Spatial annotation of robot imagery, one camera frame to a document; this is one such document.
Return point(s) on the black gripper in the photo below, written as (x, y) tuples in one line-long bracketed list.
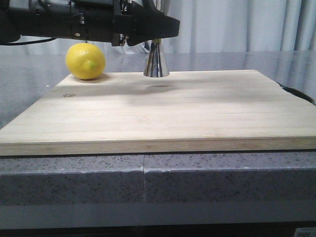
[(109, 21)]

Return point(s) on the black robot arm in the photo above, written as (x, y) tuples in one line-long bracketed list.
[(37, 18)]

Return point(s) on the steel jigger measuring cup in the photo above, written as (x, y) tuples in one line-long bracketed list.
[(156, 65)]

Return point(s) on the yellow lemon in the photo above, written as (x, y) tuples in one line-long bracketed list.
[(85, 61)]

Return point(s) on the wooden cutting board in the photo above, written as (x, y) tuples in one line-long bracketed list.
[(194, 111)]

